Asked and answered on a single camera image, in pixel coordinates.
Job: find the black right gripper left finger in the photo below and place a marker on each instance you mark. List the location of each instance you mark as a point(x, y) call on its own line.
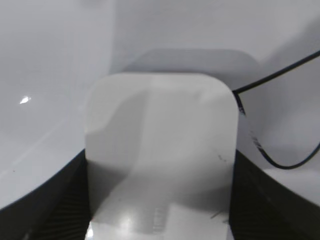
point(59, 209)

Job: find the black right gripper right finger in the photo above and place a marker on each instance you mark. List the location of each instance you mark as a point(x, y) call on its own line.
point(263, 209)

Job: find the white board eraser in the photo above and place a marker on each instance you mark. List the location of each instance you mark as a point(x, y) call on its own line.
point(161, 150)

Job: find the white board with aluminium frame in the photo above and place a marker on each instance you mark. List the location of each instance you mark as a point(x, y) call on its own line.
point(53, 51)

